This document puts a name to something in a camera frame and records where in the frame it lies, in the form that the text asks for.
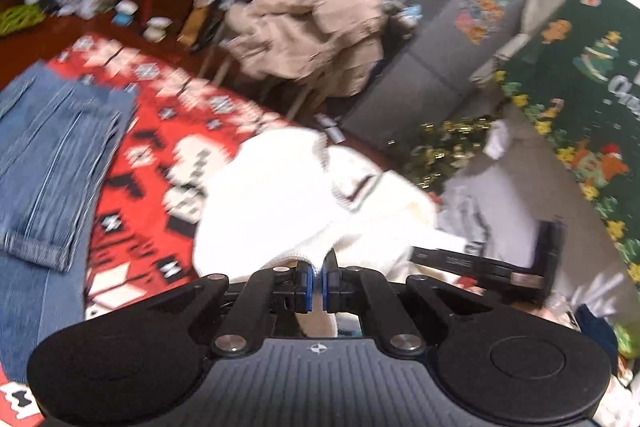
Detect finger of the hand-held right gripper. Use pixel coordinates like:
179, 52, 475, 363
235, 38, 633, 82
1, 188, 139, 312
410, 247, 516, 286

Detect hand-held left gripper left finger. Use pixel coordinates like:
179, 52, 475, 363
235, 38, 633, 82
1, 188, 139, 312
137, 261, 316, 354

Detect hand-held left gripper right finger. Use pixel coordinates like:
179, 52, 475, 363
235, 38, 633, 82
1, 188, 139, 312
322, 252, 493, 357

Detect white knit vest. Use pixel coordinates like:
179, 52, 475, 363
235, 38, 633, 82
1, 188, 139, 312
192, 127, 468, 338

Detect grey sweater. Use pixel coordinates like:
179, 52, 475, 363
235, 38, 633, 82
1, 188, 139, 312
440, 184, 493, 258

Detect dark blue fluffy cloth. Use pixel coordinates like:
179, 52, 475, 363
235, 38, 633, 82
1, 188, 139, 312
575, 304, 618, 358

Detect small Christmas tree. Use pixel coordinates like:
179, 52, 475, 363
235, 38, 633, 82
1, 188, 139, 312
400, 117, 501, 192

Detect white hanging cloth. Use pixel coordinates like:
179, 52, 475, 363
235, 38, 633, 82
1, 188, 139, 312
482, 122, 511, 160

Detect chair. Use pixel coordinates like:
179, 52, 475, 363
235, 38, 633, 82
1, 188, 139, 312
200, 47, 321, 120

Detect red patterned blanket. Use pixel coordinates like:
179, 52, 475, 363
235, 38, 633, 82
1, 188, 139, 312
0, 34, 451, 427

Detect grey refrigerator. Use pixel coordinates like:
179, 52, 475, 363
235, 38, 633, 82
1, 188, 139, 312
342, 0, 531, 148

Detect beige jacket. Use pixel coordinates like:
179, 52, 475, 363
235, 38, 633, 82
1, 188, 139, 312
225, 0, 388, 98

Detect blue jeans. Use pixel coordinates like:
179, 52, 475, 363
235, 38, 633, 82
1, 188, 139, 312
0, 62, 141, 383

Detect blue white ceramic cup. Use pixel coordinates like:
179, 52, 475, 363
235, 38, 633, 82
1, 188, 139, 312
114, 0, 138, 25

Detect lime green plastic rack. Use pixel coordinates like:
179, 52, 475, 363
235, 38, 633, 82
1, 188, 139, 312
0, 4, 43, 35

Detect green Christmas wall cloth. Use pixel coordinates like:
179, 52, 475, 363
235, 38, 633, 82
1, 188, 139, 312
495, 0, 640, 288

